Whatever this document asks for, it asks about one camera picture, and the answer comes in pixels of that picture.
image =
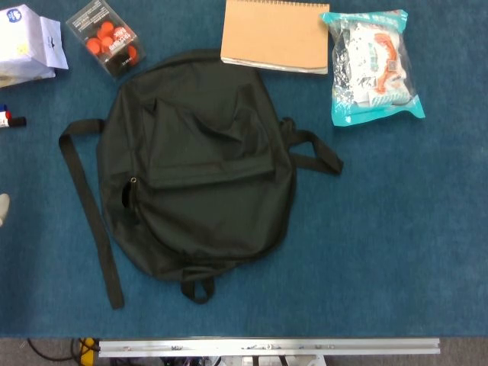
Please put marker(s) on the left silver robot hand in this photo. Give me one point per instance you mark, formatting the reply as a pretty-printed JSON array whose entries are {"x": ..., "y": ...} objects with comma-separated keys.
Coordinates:
[{"x": 4, "y": 206}]

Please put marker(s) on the black fabric backpack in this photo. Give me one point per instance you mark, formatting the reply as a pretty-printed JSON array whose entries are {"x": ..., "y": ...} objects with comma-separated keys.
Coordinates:
[{"x": 198, "y": 171}]

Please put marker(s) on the black cap marker pen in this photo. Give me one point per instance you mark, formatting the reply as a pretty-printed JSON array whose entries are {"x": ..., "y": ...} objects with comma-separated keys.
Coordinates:
[{"x": 18, "y": 122}]

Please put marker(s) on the red cap marker pen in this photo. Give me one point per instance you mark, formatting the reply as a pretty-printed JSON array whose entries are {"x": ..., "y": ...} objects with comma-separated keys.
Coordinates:
[{"x": 7, "y": 116}]

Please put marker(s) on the blue cap marker pen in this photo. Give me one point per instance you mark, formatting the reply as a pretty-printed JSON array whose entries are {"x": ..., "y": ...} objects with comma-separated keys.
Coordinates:
[{"x": 3, "y": 107}]

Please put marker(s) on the white paper bag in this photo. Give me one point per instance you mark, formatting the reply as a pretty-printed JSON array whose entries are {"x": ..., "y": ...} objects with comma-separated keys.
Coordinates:
[{"x": 23, "y": 45}]

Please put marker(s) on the clear box with orange caps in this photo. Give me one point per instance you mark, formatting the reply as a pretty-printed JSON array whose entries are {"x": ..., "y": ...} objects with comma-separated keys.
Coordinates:
[{"x": 110, "y": 42}]

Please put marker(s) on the brown spiral notebook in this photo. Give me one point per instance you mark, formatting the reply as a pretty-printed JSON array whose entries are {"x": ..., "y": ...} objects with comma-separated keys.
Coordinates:
[{"x": 274, "y": 34}]

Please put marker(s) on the teal plastic snack bag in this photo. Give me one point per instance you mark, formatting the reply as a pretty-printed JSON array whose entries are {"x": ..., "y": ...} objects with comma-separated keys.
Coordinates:
[{"x": 370, "y": 68}]

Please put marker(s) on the aluminium profile rail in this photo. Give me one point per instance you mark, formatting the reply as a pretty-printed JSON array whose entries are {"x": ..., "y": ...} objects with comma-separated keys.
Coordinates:
[{"x": 267, "y": 347}]

